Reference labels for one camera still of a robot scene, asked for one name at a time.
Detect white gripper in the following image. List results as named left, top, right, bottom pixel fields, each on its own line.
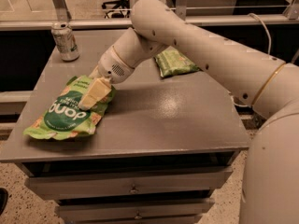
left=78, top=45, right=135, bottom=110

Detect grey drawer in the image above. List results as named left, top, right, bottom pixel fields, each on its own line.
left=56, top=198, right=214, bottom=222
left=25, top=167, right=233, bottom=200

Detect grey lower drawer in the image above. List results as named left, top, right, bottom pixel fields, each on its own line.
left=56, top=198, right=214, bottom=222

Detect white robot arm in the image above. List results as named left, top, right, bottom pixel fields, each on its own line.
left=79, top=0, right=299, bottom=224

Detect dark green snack bag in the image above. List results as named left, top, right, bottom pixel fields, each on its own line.
left=154, top=49, right=200, bottom=78

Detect green dang rice chip bag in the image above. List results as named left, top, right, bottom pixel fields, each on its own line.
left=23, top=76, right=116, bottom=140

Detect white cable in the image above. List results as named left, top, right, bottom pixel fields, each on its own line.
left=247, top=12, right=273, bottom=56

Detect silver soda can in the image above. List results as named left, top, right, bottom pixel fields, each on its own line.
left=51, top=22, right=79, bottom=62

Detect grey upper drawer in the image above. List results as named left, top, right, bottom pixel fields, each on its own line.
left=25, top=167, right=233, bottom=200

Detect grey drawer cabinet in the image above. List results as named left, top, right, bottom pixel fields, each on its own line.
left=0, top=30, right=249, bottom=224

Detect black office chair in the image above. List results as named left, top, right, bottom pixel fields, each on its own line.
left=101, top=0, right=131, bottom=19

